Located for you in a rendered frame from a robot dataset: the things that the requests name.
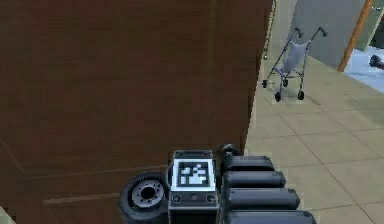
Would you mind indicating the small black round object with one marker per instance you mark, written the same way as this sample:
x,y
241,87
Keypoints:
x,y
376,62

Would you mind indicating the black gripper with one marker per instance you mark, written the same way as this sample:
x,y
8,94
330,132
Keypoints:
x,y
145,195

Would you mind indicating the brown wooden door frame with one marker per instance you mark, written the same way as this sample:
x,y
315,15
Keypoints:
x,y
355,35

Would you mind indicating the grey baby stroller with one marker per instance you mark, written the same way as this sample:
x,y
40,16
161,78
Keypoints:
x,y
292,60

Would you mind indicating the brown wooden cupboard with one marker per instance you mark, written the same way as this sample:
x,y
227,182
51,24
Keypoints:
x,y
126,83

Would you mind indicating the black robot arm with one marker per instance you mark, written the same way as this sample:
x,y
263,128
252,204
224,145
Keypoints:
x,y
260,196

